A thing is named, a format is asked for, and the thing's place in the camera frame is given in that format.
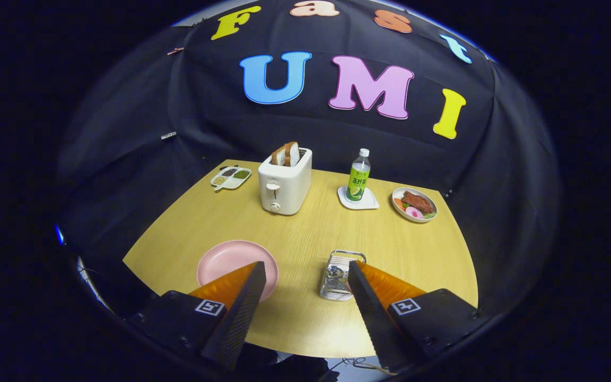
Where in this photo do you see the metal wire basket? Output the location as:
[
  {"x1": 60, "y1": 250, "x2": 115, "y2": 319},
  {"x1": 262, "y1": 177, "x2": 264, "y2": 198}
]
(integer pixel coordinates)
[{"x1": 320, "y1": 250, "x2": 367, "y2": 301}]

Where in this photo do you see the white divided snack dish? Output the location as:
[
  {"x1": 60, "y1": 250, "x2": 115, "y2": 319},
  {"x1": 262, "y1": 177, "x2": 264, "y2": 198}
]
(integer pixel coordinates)
[{"x1": 210, "y1": 166, "x2": 252, "y2": 190}]

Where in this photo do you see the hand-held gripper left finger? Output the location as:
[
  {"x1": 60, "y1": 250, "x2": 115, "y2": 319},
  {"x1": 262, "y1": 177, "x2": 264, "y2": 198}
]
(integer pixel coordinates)
[{"x1": 128, "y1": 261, "x2": 267, "y2": 370}]

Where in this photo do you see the white coaster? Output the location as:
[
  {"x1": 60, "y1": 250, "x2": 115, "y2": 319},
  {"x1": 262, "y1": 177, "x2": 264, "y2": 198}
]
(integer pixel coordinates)
[{"x1": 337, "y1": 186, "x2": 380, "y2": 210}]

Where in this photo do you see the plate of meat and vegetables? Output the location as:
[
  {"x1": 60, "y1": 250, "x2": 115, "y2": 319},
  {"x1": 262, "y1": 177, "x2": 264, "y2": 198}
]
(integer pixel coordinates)
[{"x1": 391, "y1": 187, "x2": 438, "y2": 223}]

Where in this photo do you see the white toaster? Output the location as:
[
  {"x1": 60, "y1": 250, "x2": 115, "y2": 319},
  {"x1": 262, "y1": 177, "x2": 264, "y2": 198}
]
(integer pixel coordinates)
[{"x1": 258, "y1": 147, "x2": 313, "y2": 215}]

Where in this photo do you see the pink plate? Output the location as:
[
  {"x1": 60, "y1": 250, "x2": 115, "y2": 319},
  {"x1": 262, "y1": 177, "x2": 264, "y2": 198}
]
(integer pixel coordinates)
[{"x1": 197, "y1": 240, "x2": 280, "y2": 302}]

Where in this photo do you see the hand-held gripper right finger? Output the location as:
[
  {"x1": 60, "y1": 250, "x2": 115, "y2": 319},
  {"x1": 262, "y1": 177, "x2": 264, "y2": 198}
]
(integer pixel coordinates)
[{"x1": 348, "y1": 261, "x2": 489, "y2": 372}]

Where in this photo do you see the green label drink bottle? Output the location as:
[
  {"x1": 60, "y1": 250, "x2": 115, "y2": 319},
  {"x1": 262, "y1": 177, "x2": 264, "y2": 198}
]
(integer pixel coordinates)
[{"x1": 346, "y1": 149, "x2": 371, "y2": 202}]

